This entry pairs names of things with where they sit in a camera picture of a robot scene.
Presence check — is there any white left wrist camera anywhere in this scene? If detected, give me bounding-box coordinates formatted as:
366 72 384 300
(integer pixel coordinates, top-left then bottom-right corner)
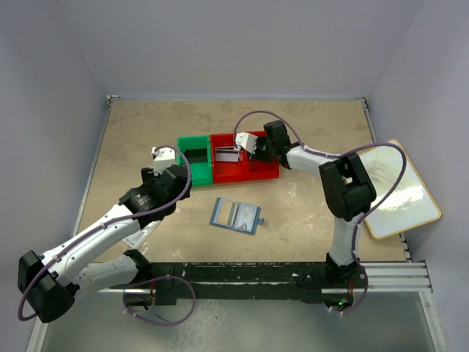
150 147 177 176

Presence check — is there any blue leather card holder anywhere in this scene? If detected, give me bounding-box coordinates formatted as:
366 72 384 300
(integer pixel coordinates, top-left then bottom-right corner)
209 197 266 236

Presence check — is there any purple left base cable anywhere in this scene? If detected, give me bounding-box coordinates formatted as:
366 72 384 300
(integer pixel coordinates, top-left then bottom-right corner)
122 274 197 326

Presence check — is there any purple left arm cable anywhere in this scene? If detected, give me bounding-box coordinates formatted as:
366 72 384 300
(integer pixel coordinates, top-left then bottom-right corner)
17 143 193 322

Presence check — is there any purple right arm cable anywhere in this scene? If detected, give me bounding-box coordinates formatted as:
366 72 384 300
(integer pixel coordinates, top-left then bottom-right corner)
233 109 408 265

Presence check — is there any green bin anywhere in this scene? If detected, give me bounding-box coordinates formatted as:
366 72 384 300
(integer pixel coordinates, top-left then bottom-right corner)
177 135 213 186

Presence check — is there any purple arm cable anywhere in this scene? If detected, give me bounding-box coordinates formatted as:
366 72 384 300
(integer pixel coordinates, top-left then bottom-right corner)
17 143 193 322
233 109 408 265

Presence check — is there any aluminium frame rail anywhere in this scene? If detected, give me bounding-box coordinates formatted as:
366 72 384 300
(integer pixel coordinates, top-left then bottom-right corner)
98 263 432 293

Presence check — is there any red bin right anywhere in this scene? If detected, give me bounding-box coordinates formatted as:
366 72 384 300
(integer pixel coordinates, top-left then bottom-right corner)
241 132 279 181

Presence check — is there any red bin middle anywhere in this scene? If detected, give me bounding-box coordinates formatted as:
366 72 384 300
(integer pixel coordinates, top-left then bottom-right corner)
209 133 248 183

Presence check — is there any silver VIP card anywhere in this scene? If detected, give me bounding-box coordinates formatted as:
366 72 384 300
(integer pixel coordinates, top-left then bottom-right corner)
233 203 259 232

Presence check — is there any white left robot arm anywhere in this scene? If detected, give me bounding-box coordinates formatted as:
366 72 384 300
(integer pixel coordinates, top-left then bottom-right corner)
18 164 191 323

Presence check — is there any red bin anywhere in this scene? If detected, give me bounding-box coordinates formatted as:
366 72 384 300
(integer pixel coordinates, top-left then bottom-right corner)
241 132 279 181
209 133 248 183

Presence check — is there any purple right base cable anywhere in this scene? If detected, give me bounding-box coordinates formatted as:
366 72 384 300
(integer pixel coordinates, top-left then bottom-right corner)
328 256 370 317

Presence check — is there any silver card in bin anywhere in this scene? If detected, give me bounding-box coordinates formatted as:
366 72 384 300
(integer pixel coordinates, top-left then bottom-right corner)
215 146 240 163

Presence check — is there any white plastic card packet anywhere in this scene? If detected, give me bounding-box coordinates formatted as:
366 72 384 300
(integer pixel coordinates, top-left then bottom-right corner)
122 221 159 249

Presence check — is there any black card in bin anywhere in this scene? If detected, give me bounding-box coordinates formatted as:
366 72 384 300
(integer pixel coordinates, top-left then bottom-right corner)
184 148 209 164

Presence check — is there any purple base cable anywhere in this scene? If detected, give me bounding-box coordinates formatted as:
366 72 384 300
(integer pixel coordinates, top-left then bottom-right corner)
328 256 370 317
122 274 197 326

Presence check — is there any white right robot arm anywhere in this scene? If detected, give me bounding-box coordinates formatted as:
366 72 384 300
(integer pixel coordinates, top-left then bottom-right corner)
234 120 377 287

